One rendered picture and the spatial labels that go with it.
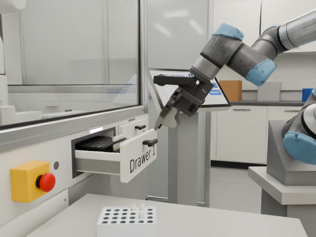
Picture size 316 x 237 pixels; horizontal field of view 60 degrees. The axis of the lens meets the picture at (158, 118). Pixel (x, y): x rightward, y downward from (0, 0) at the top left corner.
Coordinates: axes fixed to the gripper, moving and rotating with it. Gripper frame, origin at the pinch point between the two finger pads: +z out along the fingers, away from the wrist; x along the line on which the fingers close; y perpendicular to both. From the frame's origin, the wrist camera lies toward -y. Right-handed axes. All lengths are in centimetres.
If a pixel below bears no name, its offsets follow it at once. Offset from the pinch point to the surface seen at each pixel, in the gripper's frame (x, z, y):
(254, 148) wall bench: 289, 28, 76
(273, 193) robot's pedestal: 11.6, -2.2, 42.2
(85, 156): -12.8, 17.1, -9.7
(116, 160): -12.7, 11.7, -1.6
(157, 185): 163, 95, 8
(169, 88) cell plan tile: 77, 0, -19
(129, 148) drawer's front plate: -12.0, 6.8, -0.5
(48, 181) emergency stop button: -34.0, 14.6, -6.3
